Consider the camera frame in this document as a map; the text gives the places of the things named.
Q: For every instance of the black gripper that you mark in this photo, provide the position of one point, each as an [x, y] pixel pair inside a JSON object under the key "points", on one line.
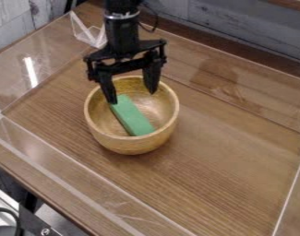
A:
{"points": [[124, 54]]}

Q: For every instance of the brown wooden bowl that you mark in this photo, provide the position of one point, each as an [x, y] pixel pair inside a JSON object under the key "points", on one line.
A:
{"points": [[158, 106]]}

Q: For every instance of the green rectangular block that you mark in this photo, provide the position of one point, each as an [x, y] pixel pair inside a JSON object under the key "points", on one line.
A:
{"points": [[132, 120]]}

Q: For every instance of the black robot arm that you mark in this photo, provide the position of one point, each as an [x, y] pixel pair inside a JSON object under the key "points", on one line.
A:
{"points": [[122, 6]]}

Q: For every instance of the clear acrylic corner bracket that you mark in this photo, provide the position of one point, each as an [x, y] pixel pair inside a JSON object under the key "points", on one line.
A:
{"points": [[90, 35]]}

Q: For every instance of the black metal table bracket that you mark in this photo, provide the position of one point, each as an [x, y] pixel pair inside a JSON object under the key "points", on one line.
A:
{"points": [[32, 226]]}

